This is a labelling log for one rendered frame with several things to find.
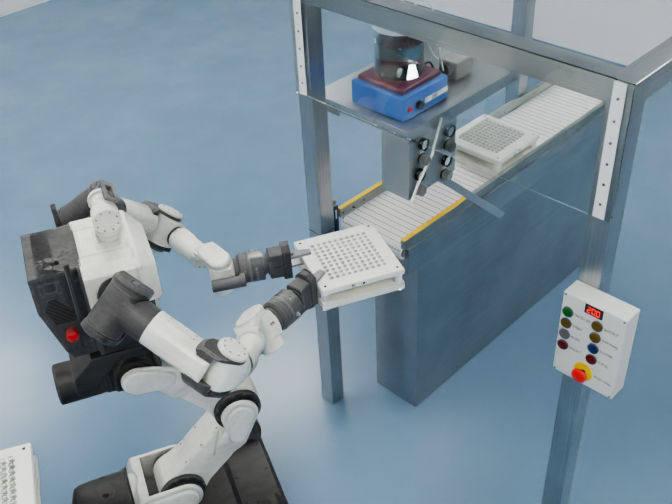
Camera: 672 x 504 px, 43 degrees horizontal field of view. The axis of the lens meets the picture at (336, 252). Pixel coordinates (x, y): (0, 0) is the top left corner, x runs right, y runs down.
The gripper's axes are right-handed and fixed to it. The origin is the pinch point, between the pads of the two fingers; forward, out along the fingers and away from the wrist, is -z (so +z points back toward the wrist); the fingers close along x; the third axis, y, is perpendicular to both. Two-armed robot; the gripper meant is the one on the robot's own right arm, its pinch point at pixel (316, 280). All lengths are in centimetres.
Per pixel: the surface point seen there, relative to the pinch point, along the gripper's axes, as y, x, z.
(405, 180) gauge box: 5.1, -14.4, -36.8
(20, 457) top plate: -18, 0, 86
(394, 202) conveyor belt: -15, 13, -59
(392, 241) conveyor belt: -2.8, 13.3, -40.8
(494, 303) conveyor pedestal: 5, 77, -98
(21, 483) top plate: -12, 0, 90
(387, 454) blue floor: 3, 97, -25
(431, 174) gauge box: 7.6, -11.7, -47.0
